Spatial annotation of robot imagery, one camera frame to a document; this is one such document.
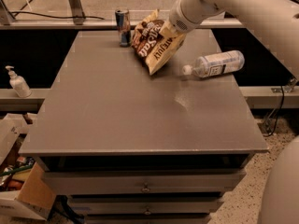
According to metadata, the brown sea salt chip bag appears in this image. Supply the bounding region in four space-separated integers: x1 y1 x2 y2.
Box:
132 9 186 75

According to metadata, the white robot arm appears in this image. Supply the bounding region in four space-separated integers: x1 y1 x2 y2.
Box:
169 0 299 224

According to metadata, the blue silver redbull can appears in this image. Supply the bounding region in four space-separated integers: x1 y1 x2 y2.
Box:
115 8 131 47

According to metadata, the clear plastic water bottle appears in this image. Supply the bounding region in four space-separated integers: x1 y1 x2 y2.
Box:
182 50 245 78

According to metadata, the grey drawer cabinet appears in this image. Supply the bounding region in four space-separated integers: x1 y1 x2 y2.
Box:
21 30 267 224

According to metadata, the white pump dispenser bottle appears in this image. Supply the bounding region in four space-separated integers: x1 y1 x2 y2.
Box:
6 65 32 98

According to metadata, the cardboard box with clutter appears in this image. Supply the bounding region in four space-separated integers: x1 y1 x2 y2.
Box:
0 113 56 220

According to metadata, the black cable on floor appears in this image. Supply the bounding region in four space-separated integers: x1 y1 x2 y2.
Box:
261 84 286 138

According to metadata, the black cable on ledge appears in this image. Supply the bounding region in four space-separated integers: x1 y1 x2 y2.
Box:
8 10 107 21

